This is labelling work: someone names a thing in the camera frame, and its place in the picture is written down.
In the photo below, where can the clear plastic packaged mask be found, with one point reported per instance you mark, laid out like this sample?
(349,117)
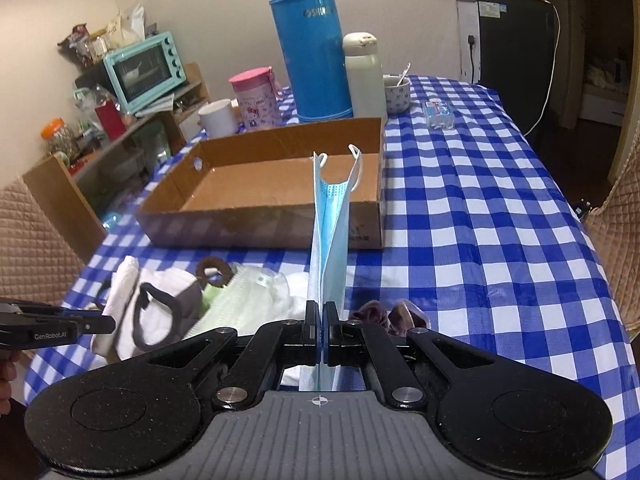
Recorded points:
(235,305)

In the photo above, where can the pink lidded cup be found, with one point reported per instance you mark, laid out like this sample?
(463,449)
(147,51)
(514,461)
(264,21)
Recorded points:
(255,105)

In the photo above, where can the brown snack packet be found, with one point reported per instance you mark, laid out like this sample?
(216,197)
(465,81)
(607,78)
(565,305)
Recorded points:
(80,42)

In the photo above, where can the blue face mask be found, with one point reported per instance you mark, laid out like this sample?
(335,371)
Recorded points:
(327,220)

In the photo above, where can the white paper bag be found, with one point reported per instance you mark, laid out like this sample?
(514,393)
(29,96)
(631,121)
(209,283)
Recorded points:
(127,25)

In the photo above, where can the wooden shelf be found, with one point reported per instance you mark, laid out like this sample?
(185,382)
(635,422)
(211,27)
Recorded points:
(50,185)

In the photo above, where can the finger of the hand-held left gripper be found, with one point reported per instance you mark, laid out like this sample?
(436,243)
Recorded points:
(50,335)
(30,309)

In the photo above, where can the white spoon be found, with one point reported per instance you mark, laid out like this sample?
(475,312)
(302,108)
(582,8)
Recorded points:
(403,74)

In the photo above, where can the person's left hand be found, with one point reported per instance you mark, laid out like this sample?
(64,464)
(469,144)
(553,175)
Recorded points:
(7,380)

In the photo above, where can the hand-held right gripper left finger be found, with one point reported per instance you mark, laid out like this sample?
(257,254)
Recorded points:
(311,322)

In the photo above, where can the teal toaster oven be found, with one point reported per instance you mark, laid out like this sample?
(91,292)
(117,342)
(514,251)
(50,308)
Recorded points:
(140,70)

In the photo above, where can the brown cardboard box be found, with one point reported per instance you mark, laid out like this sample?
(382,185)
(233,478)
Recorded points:
(250,185)

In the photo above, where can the dark purple velvet scrunchie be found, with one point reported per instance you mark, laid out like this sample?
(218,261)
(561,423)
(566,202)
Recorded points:
(370,312)

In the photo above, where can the white mug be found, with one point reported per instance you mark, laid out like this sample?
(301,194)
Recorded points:
(219,117)

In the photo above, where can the white insulated bottle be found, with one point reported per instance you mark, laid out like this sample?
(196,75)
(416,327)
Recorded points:
(364,80)

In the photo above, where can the small patterned cup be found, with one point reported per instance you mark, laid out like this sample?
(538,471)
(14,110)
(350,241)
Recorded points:
(397,97)

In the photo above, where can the small black object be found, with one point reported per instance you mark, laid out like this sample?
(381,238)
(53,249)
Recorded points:
(584,210)

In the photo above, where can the black refrigerator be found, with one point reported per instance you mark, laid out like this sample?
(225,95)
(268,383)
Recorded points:
(510,45)

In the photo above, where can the dark brown cloth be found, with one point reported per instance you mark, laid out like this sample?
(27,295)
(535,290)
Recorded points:
(405,317)

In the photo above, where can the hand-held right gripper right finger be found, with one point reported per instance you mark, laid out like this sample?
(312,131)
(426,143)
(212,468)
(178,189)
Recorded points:
(330,325)

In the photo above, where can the brown hair scrunchie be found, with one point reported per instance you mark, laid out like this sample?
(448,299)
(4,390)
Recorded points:
(202,267)

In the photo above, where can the stack of papers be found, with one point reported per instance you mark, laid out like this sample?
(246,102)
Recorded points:
(155,105)

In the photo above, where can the orange lidded jar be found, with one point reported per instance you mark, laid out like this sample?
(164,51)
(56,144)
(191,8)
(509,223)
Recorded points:
(57,140)

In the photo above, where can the blue checkered tablecloth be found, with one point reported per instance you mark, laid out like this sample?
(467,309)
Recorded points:
(475,210)

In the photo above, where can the pale yellow towel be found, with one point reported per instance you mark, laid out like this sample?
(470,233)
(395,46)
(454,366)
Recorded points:
(125,280)

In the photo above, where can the blue thermos flask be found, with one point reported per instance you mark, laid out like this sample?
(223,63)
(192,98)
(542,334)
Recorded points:
(310,50)

